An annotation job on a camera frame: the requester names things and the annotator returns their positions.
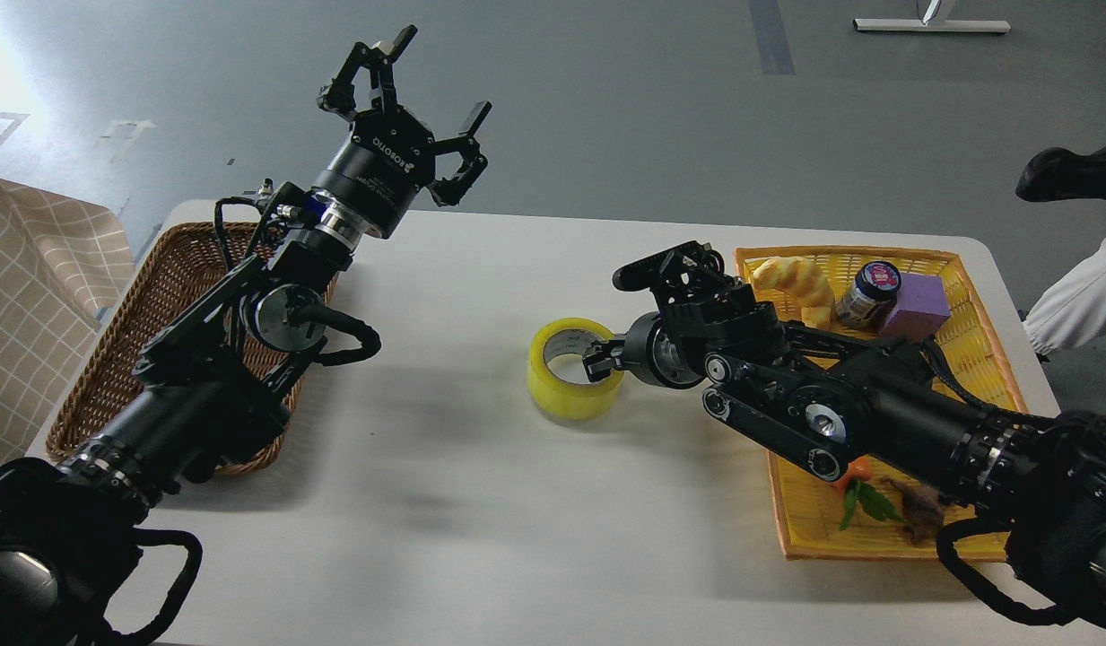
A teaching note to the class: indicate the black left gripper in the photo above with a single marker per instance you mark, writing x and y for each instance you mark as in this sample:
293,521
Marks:
387,166

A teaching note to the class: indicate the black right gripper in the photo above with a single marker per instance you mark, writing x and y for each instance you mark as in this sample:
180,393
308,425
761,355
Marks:
647,352

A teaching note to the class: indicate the yellow tape roll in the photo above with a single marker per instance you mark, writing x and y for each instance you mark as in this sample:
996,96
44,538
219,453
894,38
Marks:
571,399

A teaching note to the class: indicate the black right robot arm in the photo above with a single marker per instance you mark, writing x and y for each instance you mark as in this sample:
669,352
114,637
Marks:
1035,550

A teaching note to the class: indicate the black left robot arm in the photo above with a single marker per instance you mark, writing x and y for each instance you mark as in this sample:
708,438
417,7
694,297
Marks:
77,564

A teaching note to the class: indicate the toy bread croissant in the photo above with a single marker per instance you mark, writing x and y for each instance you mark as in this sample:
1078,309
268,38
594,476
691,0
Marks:
801,279

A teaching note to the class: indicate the brown wicker basket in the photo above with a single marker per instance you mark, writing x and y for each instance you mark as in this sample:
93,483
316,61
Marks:
184,263

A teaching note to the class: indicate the yellow plastic basket tray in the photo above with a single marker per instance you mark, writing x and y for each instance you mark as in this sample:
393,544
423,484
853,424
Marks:
808,511

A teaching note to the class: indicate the small dark glass jar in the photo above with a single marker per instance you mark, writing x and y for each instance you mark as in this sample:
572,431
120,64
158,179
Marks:
874,287

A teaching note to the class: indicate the orange toy carrot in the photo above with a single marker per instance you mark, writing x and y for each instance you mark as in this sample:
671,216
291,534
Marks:
859,494

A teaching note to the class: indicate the purple foam block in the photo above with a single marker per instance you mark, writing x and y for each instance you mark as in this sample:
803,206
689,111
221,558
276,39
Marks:
921,307

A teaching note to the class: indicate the beige checkered cloth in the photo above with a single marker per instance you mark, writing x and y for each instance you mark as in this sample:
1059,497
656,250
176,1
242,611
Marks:
63,261

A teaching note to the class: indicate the white metal stand base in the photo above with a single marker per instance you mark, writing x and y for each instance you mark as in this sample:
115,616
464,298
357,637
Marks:
932,17

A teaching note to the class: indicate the person in white clothing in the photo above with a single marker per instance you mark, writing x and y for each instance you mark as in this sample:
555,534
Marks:
1072,312

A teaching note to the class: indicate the black shoe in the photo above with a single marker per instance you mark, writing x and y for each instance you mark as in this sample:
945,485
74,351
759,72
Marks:
1058,174

